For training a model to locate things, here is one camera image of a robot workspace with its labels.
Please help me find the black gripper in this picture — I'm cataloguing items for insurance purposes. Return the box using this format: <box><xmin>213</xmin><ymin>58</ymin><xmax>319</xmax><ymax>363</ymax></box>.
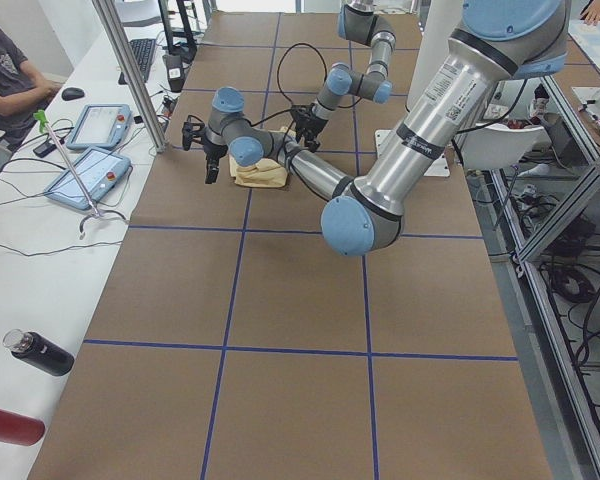
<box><xmin>181</xmin><ymin>114</ymin><xmax>228</xmax><ymax>184</ymax></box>
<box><xmin>290</xmin><ymin>104</ymin><xmax>326</xmax><ymax>152</ymax></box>

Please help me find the cream long-sleeve printed shirt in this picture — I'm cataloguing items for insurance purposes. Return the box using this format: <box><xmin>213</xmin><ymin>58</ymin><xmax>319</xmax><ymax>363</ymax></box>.
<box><xmin>229</xmin><ymin>136</ymin><xmax>288</xmax><ymax>188</ymax></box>

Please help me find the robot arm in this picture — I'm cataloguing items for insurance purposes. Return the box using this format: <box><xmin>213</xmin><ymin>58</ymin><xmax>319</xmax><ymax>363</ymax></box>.
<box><xmin>292</xmin><ymin>1</ymin><xmax>396</xmax><ymax>152</ymax></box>
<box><xmin>182</xmin><ymin>1</ymin><xmax>570</xmax><ymax>256</ymax></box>

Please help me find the black power adapter with label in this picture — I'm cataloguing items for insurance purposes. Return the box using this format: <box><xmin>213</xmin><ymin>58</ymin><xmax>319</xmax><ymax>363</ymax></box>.
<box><xmin>163</xmin><ymin>53</ymin><xmax>186</xmax><ymax>93</ymax></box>

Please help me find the near blue teach pendant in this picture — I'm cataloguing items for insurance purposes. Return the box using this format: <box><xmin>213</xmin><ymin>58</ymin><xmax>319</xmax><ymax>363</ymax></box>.
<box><xmin>43</xmin><ymin>147</ymin><xmax>131</xmax><ymax>210</ymax></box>

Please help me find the blue teach pendant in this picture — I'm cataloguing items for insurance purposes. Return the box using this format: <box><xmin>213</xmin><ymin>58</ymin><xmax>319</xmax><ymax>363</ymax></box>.
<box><xmin>43</xmin><ymin>147</ymin><xmax>131</xmax><ymax>210</ymax></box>
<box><xmin>65</xmin><ymin>104</ymin><xmax>133</xmax><ymax>151</ymax></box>

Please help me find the far blue teach pendant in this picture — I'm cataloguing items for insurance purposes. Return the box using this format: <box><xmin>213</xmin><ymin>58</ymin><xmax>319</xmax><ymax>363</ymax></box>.
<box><xmin>65</xmin><ymin>104</ymin><xmax>133</xmax><ymax>151</ymax></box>

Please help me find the black keyboard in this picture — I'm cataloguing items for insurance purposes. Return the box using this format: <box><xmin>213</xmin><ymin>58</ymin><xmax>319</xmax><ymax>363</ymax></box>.
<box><xmin>129</xmin><ymin>38</ymin><xmax>156</xmax><ymax>82</ymax></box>

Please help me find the black computer mouse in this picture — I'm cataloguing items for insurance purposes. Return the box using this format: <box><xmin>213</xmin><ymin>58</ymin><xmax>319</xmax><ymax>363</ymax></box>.
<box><xmin>61</xmin><ymin>87</ymin><xmax>85</xmax><ymax>101</ymax></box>

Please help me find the black smartphone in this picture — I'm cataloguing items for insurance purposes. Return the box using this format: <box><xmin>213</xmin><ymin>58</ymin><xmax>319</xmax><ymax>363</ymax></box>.
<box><xmin>33</xmin><ymin>139</ymin><xmax>57</xmax><ymax>158</ymax></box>

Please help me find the white plastic chair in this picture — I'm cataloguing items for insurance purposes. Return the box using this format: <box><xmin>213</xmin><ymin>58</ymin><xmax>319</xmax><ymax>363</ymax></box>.
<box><xmin>459</xmin><ymin>124</ymin><xmax>544</xmax><ymax>170</ymax></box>

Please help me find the seated person in grey shirt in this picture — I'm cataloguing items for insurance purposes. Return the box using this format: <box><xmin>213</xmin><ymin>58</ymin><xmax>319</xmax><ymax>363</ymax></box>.
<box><xmin>0</xmin><ymin>28</ymin><xmax>62</xmax><ymax>152</ymax></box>

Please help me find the black water bottle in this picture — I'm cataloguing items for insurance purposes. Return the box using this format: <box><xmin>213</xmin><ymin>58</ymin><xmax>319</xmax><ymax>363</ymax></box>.
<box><xmin>3</xmin><ymin>329</ymin><xmax>74</xmax><ymax>376</ymax></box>

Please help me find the red water bottle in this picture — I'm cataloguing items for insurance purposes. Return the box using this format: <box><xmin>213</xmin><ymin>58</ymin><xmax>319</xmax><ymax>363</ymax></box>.
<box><xmin>0</xmin><ymin>409</ymin><xmax>46</xmax><ymax>446</ymax></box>

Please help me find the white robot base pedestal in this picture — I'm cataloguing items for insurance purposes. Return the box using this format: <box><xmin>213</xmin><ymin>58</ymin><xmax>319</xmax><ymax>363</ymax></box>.
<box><xmin>374</xmin><ymin>0</ymin><xmax>454</xmax><ymax>178</ymax></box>

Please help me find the aluminium frame post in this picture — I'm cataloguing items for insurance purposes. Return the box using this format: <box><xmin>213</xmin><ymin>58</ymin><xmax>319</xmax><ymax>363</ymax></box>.
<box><xmin>92</xmin><ymin>0</ymin><xmax>167</xmax><ymax>153</ymax></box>

